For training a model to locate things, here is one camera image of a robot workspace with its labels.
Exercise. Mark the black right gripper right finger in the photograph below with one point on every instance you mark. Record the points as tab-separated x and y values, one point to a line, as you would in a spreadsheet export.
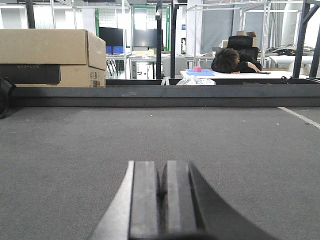
193	208

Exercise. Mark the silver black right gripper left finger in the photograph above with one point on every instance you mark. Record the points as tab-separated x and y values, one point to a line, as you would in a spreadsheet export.
133	213

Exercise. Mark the grey conveyor belt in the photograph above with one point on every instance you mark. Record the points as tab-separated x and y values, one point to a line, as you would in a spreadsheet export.
61	167

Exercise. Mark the pink block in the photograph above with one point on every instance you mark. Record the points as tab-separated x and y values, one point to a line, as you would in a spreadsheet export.
197	69

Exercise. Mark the crumpled clear plastic bag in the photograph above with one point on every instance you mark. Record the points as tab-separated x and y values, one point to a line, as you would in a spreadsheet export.
193	80

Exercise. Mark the shallow blue tray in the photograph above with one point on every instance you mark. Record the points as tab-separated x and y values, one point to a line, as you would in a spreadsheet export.
203	72

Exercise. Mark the person in black resting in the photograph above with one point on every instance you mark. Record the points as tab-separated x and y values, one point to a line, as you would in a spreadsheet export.
231	61

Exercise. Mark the black office chair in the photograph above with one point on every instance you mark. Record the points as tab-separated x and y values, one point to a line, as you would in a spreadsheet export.
244	44

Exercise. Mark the black monitor right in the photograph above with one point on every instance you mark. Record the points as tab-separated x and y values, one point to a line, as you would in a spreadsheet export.
145	38

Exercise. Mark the black monitor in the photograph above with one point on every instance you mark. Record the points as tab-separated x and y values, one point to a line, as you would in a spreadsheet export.
112	36
145	38

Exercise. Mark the upper cardboard box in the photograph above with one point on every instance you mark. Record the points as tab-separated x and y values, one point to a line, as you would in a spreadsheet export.
52	46

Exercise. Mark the lower cardboard box black print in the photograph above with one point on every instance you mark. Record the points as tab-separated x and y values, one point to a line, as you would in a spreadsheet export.
53	75

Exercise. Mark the black monitor left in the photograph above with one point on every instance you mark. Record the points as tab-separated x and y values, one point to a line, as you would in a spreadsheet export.
112	36

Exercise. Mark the black fabric bag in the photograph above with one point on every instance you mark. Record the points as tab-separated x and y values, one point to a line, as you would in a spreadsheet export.
6	88

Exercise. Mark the dark conveyor side rail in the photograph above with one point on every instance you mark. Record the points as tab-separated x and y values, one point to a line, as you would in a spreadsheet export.
237	93

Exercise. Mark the black vertical post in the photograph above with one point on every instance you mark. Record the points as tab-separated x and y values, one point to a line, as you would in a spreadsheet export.
174	4

